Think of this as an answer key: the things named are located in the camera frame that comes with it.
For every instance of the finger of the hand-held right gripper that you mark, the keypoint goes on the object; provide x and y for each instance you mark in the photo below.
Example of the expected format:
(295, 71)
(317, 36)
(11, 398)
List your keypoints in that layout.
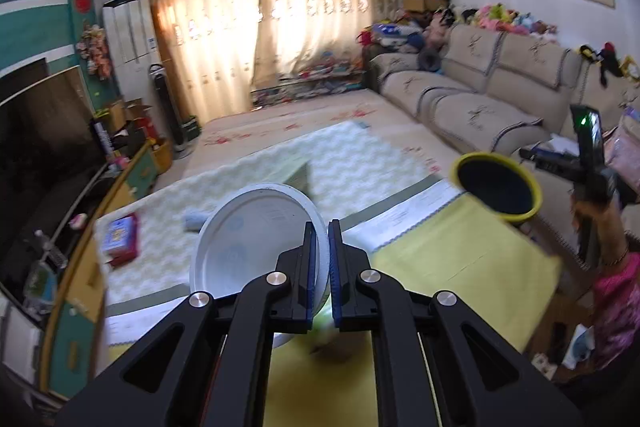
(550, 162)

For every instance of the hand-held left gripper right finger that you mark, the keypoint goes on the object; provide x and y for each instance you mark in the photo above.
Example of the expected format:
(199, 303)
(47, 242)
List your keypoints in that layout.
(334, 269)

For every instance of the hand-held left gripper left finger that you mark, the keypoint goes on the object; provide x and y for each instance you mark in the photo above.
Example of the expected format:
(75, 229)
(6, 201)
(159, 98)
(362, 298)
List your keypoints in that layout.
(311, 259)

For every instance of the yellow bin with black liner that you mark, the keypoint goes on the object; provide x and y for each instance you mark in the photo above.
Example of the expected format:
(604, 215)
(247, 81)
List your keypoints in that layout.
(495, 187)

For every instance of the long pale green box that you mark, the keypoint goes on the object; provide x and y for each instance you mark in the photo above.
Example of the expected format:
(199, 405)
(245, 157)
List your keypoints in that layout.
(295, 172)

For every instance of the person's right hand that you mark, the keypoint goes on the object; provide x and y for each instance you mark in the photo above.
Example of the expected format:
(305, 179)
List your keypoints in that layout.
(612, 232)

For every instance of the pink patterned bag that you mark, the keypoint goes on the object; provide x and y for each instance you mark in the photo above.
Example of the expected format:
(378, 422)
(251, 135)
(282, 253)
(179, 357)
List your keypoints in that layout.
(627, 147)

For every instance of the black and yellow plush toy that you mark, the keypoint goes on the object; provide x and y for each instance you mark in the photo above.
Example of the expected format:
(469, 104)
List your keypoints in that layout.
(610, 57)

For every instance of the beige embroidered sofa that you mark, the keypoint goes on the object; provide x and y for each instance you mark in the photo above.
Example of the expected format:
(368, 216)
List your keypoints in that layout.
(475, 77)

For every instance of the zigzag patterned play mat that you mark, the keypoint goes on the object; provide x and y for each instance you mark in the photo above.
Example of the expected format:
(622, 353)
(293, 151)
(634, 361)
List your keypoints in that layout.
(360, 157)

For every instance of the white and blue packet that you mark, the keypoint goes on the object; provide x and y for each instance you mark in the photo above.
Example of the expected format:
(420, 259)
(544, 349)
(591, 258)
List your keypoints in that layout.
(195, 221)

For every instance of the beige floral carpet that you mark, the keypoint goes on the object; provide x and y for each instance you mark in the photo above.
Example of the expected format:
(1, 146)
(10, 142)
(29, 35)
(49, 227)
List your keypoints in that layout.
(300, 117)

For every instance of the row of plush toys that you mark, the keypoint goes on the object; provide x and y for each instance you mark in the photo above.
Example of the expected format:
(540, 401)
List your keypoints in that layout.
(500, 17)

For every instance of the grey round cushion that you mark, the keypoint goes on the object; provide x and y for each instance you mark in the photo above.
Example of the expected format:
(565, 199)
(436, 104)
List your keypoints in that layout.
(430, 59)

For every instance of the cluttered glass coffee table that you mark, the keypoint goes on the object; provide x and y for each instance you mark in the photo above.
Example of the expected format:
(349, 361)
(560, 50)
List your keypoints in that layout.
(310, 82)

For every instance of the small black box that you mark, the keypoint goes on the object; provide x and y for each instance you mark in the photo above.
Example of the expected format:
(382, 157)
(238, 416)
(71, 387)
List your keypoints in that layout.
(191, 128)

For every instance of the red and blue box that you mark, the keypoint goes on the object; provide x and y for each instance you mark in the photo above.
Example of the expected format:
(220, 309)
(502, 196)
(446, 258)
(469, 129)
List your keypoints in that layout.
(120, 239)

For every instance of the pile of bags and toys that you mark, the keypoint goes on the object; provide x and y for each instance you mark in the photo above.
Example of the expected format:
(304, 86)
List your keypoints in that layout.
(395, 34)

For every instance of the black tower fan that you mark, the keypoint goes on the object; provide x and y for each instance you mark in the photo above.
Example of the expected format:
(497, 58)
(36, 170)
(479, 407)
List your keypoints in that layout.
(167, 107)

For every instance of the open cardboard boxes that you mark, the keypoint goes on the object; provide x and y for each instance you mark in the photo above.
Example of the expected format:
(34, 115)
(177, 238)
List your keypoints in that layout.
(135, 114)

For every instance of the small pink case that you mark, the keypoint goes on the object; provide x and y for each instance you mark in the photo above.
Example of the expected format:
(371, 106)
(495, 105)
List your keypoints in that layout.
(78, 221)

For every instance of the green and yellow TV cabinet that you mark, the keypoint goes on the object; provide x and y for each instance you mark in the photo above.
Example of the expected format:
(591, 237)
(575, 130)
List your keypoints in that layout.
(75, 307)

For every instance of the black printed tube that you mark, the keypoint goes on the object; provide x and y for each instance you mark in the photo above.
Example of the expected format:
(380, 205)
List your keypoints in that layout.
(100, 142)

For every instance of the clear water bottle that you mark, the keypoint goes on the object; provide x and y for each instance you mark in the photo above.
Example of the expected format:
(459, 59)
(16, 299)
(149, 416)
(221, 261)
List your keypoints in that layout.
(50, 249)

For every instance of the white standing air conditioner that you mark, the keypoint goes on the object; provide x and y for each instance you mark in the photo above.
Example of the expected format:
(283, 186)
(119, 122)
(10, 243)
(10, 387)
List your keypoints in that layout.
(132, 37)

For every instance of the black flat television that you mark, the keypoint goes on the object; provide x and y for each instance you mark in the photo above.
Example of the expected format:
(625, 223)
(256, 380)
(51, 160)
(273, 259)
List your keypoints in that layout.
(40, 147)

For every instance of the artificial flower bunch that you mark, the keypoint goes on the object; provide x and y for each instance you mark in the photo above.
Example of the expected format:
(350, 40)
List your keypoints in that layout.
(95, 52)

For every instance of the red round wall decoration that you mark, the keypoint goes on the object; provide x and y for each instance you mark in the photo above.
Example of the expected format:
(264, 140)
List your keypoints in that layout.
(83, 0)

